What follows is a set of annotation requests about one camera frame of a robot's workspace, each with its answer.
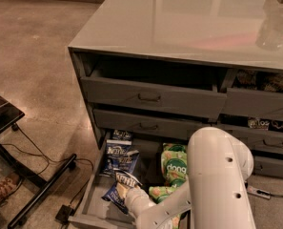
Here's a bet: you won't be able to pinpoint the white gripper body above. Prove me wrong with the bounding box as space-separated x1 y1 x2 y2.
125 188 155 218

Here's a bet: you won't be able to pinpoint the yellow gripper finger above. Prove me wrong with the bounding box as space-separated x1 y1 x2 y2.
116 182 130 198

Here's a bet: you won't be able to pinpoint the blue kettle chip bag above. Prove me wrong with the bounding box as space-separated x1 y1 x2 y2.
101 139 131 177
111 130 132 141
102 169 142 215
115 150 139 174

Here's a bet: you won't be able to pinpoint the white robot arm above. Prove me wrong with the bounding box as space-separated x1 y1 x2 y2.
125 127 256 229

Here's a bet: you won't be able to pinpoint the middle green Dang bag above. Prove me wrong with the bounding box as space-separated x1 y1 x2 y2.
149 180 185 203

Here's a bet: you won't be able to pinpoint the bottom left open drawer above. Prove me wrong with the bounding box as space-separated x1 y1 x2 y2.
69 131 188 229

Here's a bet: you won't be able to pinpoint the front green Dang bag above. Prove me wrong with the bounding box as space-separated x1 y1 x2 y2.
167 215 181 229

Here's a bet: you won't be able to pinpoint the rear green Dang bag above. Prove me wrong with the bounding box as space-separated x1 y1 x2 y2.
161 150 188 187

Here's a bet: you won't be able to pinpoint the backmost green Dang bag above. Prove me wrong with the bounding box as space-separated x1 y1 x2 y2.
163 143 187 153

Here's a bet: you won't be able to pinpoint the middle left grey drawer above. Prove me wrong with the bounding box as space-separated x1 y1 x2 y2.
93 109 207 140

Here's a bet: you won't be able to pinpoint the grey drawer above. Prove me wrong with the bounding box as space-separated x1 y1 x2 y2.
221 69 283 123
253 156 283 178
93 109 207 140
216 124 283 155
80 70 227 118

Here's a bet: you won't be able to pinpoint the top left grey drawer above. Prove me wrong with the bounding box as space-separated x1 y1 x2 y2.
80 70 227 118

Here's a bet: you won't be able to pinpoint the grey drawer cabinet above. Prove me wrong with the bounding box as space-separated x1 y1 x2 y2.
67 0 283 181

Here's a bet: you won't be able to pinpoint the bottom right grey drawer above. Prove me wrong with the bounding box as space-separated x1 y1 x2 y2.
253 156 283 178

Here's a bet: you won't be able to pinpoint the snack bags in middle right drawer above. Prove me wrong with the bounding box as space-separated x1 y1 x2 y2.
248 118 283 132

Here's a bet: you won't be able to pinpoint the middle right grey drawer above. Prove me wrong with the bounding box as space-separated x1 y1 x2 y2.
216 124 283 155

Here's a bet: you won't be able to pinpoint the top right grey drawer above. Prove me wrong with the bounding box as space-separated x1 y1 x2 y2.
221 69 283 123

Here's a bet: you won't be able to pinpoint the snacks in top right drawer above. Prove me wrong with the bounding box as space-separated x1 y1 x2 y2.
233 70 283 93

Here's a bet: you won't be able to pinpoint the black power adapter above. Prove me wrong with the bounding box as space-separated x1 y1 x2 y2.
55 205 74 224

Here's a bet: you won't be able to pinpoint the white power strip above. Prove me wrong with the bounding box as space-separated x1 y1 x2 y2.
247 185 271 200

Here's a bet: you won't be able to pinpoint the brown shoe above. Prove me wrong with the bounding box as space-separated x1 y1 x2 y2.
0 173 22 204

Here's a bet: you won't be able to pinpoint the black rolling stand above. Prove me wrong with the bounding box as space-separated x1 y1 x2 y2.
0 96 76 229

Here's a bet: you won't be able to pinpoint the thin black floor cable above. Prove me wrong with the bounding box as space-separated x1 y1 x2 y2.
0 124 94 208

